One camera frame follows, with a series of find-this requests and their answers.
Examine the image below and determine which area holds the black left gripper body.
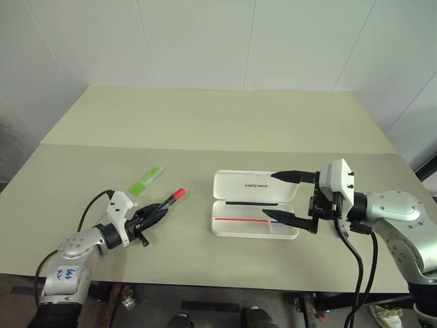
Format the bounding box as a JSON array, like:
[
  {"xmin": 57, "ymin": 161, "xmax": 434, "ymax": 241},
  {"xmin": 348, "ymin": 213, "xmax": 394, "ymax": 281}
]
[{"xmin": 124, "ymin": 214, "xmax": 151, "ymax": 247}]

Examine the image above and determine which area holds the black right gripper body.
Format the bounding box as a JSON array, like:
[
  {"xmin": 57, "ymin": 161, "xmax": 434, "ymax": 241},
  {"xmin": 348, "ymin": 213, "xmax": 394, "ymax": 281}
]
[{"xmin": 308, "ymin": 185, "xmax": 343, "ymax": 222}]

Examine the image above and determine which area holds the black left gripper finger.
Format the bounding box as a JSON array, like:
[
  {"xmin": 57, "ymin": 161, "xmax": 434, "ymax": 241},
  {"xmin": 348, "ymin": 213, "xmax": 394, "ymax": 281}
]
[
  {"xmin": 142, "ymin": 208, "xmax": 171, "ymax": 230},
  {"xmin": 137, "ymin": 204, "xmax": 163, "ymax": 220}
]

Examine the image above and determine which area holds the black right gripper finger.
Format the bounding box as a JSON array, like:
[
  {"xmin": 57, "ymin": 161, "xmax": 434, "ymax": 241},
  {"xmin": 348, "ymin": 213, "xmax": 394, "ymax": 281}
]
[
  {"xmin": 262, "ymin": 208, "xmax": 321, "ymax": 235},
  {"xmin": 270, "ymin": 169, "xmax": 321, "ymax": 185}
]

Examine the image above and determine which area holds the black marker with red cap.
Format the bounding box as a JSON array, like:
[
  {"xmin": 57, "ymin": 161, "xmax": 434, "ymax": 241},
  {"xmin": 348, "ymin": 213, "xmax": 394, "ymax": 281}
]
[{"xmin": 159, "ymin": 187, "xmax": 186, "ymax": 210}]

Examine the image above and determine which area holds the green highlighter marker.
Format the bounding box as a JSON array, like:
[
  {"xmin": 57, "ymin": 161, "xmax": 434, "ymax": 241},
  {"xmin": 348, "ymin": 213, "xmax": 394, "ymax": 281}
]
[{"xmin": 128, "ymin": 165, "xmax": 165, "ymax": 196}]

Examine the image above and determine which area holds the white open pencil case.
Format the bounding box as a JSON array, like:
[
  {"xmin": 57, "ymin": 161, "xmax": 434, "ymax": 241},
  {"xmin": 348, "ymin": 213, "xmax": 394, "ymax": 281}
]
[{"xmin": 210, "ymin": 169, "xmax": 302, "ymax": 241}]

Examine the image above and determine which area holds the black pen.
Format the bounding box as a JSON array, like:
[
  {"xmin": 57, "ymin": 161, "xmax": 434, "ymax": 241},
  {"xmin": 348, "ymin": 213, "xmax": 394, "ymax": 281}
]
[{"xmin": 225, "ymin": 200, "xmax": 278, "ymax": 207}]

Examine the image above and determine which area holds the red pen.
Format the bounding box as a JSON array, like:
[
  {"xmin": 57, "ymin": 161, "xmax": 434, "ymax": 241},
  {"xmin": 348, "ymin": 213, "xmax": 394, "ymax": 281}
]
[{"xmin": 213, "ymin": 217, "xmax": 270, "ymax": 223}]

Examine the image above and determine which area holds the dark rounded shape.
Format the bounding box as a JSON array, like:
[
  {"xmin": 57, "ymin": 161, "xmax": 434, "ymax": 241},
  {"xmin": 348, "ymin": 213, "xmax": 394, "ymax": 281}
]
[
  {"xmin": 240, "ymin": 306, "xmax": 276, "ymax": 328},
  {"xmin": 168, "ymin": 312, "xmax": 196, "ymax": 328}
]

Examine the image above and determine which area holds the black metal stand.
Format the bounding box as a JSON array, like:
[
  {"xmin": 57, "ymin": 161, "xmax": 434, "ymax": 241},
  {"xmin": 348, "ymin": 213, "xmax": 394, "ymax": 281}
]
[{"xmin": 412, "ymin": 148, "xmax": 437, "ymax": 199}]

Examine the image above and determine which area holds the white shoe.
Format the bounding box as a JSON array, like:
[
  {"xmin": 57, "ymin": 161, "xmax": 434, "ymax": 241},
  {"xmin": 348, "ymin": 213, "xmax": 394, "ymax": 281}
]
[{"xmin": 367, "ymin": 303, "xmax": 404, "ymax": 326}]

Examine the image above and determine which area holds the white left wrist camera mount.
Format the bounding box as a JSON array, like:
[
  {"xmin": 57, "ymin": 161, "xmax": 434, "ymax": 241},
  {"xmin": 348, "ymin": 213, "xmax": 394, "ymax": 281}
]
[{"xmin": 106, "ymin": 191, "xmax": 138, "ymax": 247}]

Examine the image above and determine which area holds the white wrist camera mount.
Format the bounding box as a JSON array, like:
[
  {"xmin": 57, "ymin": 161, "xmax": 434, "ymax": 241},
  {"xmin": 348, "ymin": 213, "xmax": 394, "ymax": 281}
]
[
  {"xmin": 106, "ymin": 191, "xmax": 138, "ymax": 247},
  {"xmin": 318, "ymin": 159, "xmax": 356, "ymax": 210}
]

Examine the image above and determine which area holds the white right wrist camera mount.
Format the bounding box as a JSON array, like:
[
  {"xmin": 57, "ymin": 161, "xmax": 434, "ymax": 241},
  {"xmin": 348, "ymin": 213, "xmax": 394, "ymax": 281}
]
[{"xmin": 318, "ymin": 159, "xmax": 356, "ymax": 210}]

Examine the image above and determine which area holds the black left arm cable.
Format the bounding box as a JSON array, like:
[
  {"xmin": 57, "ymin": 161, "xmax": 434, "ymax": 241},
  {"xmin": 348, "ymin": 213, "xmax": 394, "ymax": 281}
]
[{"xmin": 33, "ymin": 189, "xmax": 115, "ymax": 307}]

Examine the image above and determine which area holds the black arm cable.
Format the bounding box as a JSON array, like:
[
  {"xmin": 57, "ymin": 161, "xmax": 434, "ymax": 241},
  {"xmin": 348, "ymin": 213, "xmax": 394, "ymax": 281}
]
[
  {"xmin": 33, "ymin": 189, "xmax": 115, "ymax": 307},
  {"xmin": 334, "ymin": 218, "xmax": 365, "ymax": 328},
  {"xmin": 350, "ymin": 221, "xmax": 379, "ymax": 314}
]

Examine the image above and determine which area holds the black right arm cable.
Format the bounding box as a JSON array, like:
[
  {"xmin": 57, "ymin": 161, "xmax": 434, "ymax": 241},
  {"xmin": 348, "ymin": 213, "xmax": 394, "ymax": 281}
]
[
  {"xmin": 334, "ymin": 218, "xmax": 365, "ymax": 328},
  {"xmin": 350, "ymin": 221, "xmax": 379, "ymax": 314}
]

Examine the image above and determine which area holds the black table frame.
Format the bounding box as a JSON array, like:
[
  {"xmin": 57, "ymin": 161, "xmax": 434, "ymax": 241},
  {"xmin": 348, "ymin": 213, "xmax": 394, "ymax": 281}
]
[{"xmin": 0, "ymin": 272, "xmax": 416, "ymax": 314}]

